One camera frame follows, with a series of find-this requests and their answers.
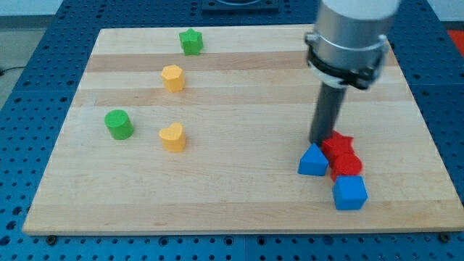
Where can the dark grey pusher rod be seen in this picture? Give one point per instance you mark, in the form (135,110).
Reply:
(326,113)

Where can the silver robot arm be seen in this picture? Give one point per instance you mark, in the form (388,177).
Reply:
(347,47)

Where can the yellow heart block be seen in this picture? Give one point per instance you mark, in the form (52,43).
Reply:
(173,138)

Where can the red star block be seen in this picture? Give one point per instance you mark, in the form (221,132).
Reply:
(336,146)

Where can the blue triangle block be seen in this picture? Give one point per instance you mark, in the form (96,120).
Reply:
(313,162)

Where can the red cylinder block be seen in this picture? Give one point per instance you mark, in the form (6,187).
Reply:
(345,165)

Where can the blue cube block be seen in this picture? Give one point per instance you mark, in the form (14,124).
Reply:
(349,193)

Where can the green star block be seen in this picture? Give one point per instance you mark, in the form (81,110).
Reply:
(191,42)

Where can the wooden board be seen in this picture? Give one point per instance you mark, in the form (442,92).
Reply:
(246,109)

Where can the yellow hexagon block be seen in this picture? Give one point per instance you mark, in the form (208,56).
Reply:
(173,78)

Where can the green cylinder block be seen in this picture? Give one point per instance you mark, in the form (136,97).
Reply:
(119,124)

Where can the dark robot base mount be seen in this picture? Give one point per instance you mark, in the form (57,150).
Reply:
(239,5)

